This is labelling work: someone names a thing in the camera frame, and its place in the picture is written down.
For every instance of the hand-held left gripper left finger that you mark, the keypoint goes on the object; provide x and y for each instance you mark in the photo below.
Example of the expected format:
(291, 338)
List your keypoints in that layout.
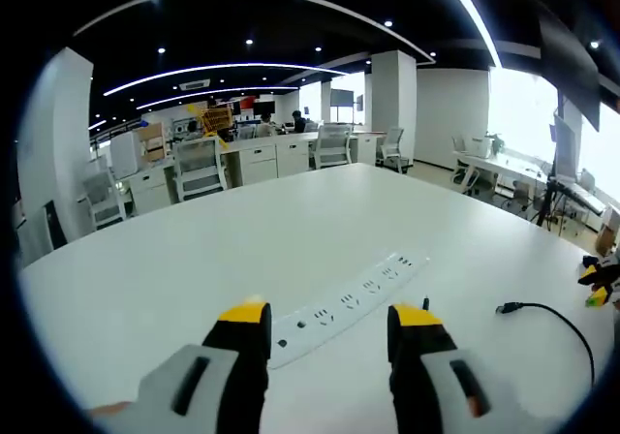
(208, 385)

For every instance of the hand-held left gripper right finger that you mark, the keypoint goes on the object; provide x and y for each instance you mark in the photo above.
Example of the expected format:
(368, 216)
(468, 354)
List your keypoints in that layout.
(436, 385)

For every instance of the white power strip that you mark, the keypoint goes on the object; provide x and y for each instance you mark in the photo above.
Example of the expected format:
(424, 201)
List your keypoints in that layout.
(349, 303)

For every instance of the person's left hand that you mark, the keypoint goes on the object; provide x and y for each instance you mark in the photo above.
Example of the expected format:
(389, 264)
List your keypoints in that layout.
(111, 410)

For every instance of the small cardboard box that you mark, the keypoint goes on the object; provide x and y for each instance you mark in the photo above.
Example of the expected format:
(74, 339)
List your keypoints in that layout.
(608, 233)

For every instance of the black tripod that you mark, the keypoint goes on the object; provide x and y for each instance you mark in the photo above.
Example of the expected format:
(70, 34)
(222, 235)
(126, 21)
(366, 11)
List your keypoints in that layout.
(549, 201)

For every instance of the grey screen on tripod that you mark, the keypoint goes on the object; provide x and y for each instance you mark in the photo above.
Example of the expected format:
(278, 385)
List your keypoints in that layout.
(566, 150)

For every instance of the white table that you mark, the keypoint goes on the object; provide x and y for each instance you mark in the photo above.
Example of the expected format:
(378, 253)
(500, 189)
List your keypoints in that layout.
(194, 259)

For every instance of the white window desk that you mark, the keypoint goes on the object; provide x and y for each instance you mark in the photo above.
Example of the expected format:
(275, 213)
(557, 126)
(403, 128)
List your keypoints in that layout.
(508, 165)

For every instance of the white printer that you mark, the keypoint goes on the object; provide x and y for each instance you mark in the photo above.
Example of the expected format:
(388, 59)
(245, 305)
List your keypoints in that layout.
(482, 148)

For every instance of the white mesh office chair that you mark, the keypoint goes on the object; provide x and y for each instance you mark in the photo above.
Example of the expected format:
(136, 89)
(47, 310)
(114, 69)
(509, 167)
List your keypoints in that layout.
(104, 199)
(331, 145)
(462, 163)
(393, 148)
(198, 167)

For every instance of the large black hanging panel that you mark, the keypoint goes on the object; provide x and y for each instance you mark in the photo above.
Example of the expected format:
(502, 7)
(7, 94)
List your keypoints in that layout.
(571, 66)

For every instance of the long white desk with drawers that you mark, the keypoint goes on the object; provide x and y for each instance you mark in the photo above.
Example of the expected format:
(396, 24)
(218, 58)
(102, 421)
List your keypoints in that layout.
(261, 160)

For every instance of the white box appliance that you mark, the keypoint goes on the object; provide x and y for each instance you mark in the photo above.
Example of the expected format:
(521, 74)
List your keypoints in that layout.
(126, 155)

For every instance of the brown cardboard box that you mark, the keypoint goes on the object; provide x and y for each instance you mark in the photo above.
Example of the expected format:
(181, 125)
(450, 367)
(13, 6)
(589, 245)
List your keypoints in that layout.
(154, 143)

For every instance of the black desktop monitor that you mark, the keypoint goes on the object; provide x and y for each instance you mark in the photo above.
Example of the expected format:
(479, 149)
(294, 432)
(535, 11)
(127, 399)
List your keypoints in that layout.
(264, 107)

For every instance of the ceiling air vent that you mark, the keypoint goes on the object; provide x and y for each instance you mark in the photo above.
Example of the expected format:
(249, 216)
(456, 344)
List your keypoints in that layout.
(195, 85)

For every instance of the black monitor on stand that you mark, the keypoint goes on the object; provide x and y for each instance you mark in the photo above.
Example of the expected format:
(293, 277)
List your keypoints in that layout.
(342, 97)

